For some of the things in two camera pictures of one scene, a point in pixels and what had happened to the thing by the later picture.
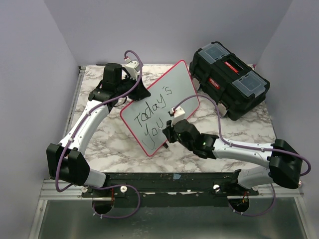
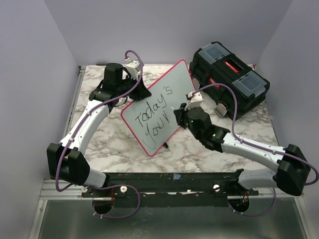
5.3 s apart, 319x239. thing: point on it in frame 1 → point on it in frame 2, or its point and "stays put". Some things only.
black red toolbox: x=220 y=73 stays put
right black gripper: x=168 y=131 → x=180 y=113
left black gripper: x=141 y=92 stays put
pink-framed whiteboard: x=145 y=118 stays put
